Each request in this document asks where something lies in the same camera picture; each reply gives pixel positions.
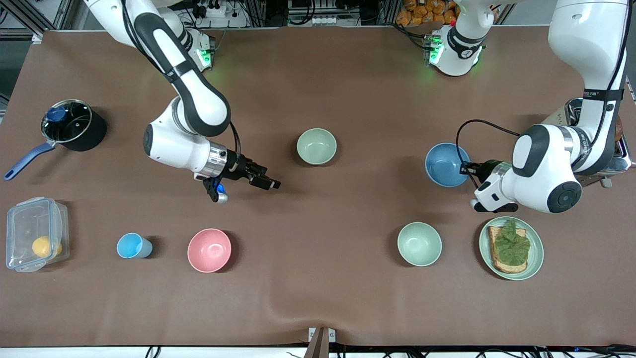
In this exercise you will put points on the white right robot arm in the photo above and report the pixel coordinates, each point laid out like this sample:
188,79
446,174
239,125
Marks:
198,104

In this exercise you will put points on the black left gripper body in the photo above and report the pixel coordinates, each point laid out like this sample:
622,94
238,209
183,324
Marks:
487,167

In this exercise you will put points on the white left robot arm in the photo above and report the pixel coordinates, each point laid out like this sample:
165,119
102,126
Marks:
541,164

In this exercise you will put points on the green lettuce leaf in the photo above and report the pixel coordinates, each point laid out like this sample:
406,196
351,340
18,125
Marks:
512,246

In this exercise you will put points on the aluminium profile post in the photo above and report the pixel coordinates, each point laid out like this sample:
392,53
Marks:
320,348

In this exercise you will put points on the blue bowl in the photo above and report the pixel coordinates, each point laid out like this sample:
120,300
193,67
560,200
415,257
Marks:
444,166

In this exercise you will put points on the light blue cup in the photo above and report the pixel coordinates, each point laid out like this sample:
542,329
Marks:
130,245

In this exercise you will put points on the yellow lemon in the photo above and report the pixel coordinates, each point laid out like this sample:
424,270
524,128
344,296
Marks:
42,246

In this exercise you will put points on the glass pot lid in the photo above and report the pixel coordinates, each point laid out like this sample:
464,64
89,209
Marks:
74,124

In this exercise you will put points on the beige metal toaster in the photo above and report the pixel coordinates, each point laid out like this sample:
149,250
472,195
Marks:
574,112

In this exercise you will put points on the white power strip with plugs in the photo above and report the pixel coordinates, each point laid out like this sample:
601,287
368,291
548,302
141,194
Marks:
216,11

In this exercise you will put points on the brown table cover mat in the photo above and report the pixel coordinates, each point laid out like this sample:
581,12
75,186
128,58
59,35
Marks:
348,298

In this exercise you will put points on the toast slice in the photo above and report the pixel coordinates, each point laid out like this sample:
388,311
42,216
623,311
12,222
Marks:
512,269

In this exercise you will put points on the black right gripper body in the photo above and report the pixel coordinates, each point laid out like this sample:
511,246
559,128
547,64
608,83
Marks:
238,166

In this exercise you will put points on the pale green bowl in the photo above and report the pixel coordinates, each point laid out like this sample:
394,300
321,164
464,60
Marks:
317,146
419,244

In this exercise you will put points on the pale green plate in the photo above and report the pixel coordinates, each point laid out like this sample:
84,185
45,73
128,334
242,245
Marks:
535,258

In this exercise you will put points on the clear plastic lidded container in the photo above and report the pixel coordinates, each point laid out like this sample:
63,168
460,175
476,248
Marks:
25,223

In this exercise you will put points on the small white power strip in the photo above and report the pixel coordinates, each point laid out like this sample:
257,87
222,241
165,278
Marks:
328,21

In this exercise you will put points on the brown bread slice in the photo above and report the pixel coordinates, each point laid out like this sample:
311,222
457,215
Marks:
619,132

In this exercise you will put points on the pink bowl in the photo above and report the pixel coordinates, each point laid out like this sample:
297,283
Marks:
209,251

